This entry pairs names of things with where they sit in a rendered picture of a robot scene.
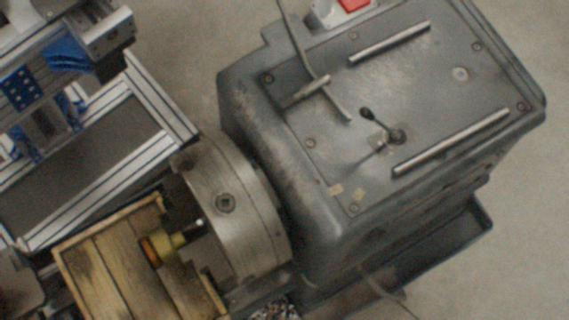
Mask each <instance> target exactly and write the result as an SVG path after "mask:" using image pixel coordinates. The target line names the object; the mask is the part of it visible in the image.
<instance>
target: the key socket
mask: <svg viewBox="0 0 569 320"><path fill-rule="evenodd" d="M217 206H218V208H219V209H220V210H221V211H223V212H227V211H230V210H232V209H233V207H234V199H233V197H232V196H230V195H221V196H220V197H219V198H218V200H217Z"/></svg>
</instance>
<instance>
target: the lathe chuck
mask: <svg viewBox="0 0 569 320"><path fill-rule="evenodd" d="M184 160H186V161H188V160H189V161H190V162H191V163H192V165H193V167H192V168H193V169H192V170H191V171H189V172H187V171H185V172H183V173H182V174H181V175H182V178H183V179H184V181H185V183H186V185H187V187H188V191H189V193H190V194H191V196H192V198H193V200H195V202H196V206H197V208H198V210H199V211H200V213H201V215H202V217H203V219H204V222H205V224H206V226H207V228H206V229H205V230H204V233H205V234H207V233H210V232H211V233H212V235H213V238H214V240H215V242H216V243H217V245H218V246H219V247H220V250H221V251H222V253H223V256H225V258H226V259H227V261H228V263H229V265H230V266H231V267H232V269H233V271H234V272H235V275H236V279H235V280H234V281H235V282H236V283H237V284H238V285H240V286H242V287H243V286H244V285H246V284H249V283H250V282H251V281H253V280H254V279H257V278H259V277H260V276H263V275H264V274H266V273H268V272H269V271H270V270H272V268H275V267H277V266H278V259H277V256H276V251H275V247H274V245H272V243H271V241H270V238H269V236H268V232H267V230H266V229H265V226H264V224H263V222H262V220H261V218H260V215H259V214H258V213H257V212H256V210H255V208H254V206H253V204H252V200H251V199H250V197H249V196H248V194H247V193H246V191H245V189H244V187H243V186H242V184H241V182H240V181H239V179H238V177H237V176H236V175H235V172H234V170H233V169H232V167H231V166H230V164H228V162H227V161H226V158H225V157H224V156H223V154H222V153H221V152H220V151H219V150H218V148H217V147H216V146H215V145H214V143H213V142H211V141H210V140H209V139H207V138H204V139H202V140H200V141H199V142H197V143H196V144H194V145H192V146H190V147H188V148H185V149H184V150H182V151H181V152H179V153H177V154H175V155H172V156H170V157H169V163H170V166H171V168H172V171H173V175H175V173H176V172H179V170H178V168H177V166H178V165H180V164H181V162H183V161H184ZM221 195H230V196H232V197H233V199H234V207H233V209H232V210H230V211H227V212H223V211H221V210H220V209H219V208H218V206H217V200H218V198H219V197H220V196H221ZM249 275H251V276H252V277H251V278H250V279H249V280H247V281H244V280H245V278H246V277H248V276H249ZM237 279H239V281H241V282H242V281H244V282H243V283H241V284H240V282H239V281H237Z"/></svg>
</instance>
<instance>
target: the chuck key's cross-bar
mask: <svg viewBox="0 0 569 320"><path fill-rule="evenodd" d="M276 2H277V4H278V7H279V9H280V12H281V14H282V16H283V19H284V22H285V25H286V26H287V29H288V31H290V33H291V36H292V38H293V41H294V44H295V47H296V49H297V52H298V54H299V55H300V58H301V62H302V64H303V67H304V68H305V69H306V70H307V71H308V72H309V74H310V75H311V76H312V77H313V79H314V80H315V79H317V78H318V77H319V76H318V75H317V73H316V72H315V71H314V70H313V68H312V67H311V66H310V65H309V61H308V58H307V56H306V53H304V51H303V50H302V47H301V44H300V40H299V38H298V37H297V34H296V32H295V29H294V27H293V24H292V22H291V20H290V17H288V15H287V12H286V9H285V6H284V4H283V2H282V0H276ZM322 90H323V91H324V93H325V94H326V95H327V97H328V98H329V100H330V101H331V103H332V104H333V105H335V107H336V108H337V109H338V110H339V111H340V112H341V114H342V116H343V117H344V118H345V119H346V121H347V122H350V121H351V120H352V117H351V116H350V115H349V113H348V112H347V110H346V109H345V108H344V107H343V106H342V105H341V104H340V102H339V101H338V100H337V98H336V96H334V95H333V94H332V92H331V91H330V90H329V89H328V87H327V86H326V85H325V84H324V85H323V86H322Z"/></svg>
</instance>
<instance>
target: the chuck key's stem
mask: <svg viewBox="0 0 569 320"><path fill-rule="evenodd" d="M331 81H332V79H331V78H330V76H329V75H328V74H324V75H322V76H320V77H318V78H317V79H315V80H313V81H312V82H310V84H308V85H306V86H303V87H302V88H301V90H300V91H299V92H297V93H295V94H294V95H291V96H290V97H287V98H286V99H284V100H283V101H282V102H280V107H281V108H282V109H283V110H285V109H286V108H289V107H290V106H292V105H294V104H295V102H297V101H298V100H299V99H301V98H302V97H308V96H310V95H311V94H313V93H314V92H317V91H318V90H321V89H322V86H323V85H324V84H325V85H328V84H330V83H331Z"/></svg>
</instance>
